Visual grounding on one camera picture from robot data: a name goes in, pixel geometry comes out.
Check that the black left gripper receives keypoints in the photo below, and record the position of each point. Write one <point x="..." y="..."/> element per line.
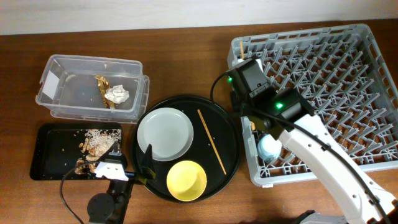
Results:
<point x="147" y="167"/>

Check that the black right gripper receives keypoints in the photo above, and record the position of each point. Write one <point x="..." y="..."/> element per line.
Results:
<point x="238" y="102"/>

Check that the food scraps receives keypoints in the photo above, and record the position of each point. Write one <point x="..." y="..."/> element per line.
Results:
<point x="96" y="143"/>

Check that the light blue plastic cup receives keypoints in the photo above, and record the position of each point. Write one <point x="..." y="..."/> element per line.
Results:
<point x="268" y="148"/>

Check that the wooden chopstick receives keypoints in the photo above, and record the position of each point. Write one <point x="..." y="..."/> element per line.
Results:
<point x="211" y="141"/>
<point x="241" y="47"/>

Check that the yellow bowl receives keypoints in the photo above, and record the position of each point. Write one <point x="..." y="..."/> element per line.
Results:
<point x="186" y="181"/>

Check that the white napkin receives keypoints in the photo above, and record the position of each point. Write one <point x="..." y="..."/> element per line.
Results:
<point x="117" y="94"/>

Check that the gold foil wrapper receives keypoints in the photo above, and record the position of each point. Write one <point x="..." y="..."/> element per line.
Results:
<point x="103" y="86"/>

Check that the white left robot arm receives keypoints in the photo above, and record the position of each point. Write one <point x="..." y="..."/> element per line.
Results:
<point x="111" y="206"/>

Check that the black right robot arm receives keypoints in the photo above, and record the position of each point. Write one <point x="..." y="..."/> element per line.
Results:
<point x="287" y="119"/>

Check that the grey dishwasher rack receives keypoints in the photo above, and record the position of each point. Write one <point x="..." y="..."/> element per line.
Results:
<point x="341" y="72"/>

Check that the round black serving tray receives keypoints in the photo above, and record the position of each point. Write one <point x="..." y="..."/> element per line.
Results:
<point x="225" y="136"/>

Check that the grey round plate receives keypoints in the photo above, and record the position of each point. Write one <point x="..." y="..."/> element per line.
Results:
<point x="168" y="131"/>

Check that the clear plastic storage bin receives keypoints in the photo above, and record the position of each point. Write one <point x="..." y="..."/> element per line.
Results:
<point x="70" y="90"/>

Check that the black rectangular tray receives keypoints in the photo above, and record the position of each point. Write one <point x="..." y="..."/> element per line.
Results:
<point x="57" y="147"/>

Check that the black object bottom edge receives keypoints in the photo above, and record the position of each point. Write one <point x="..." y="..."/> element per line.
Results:
<point x="313" y="217"/>

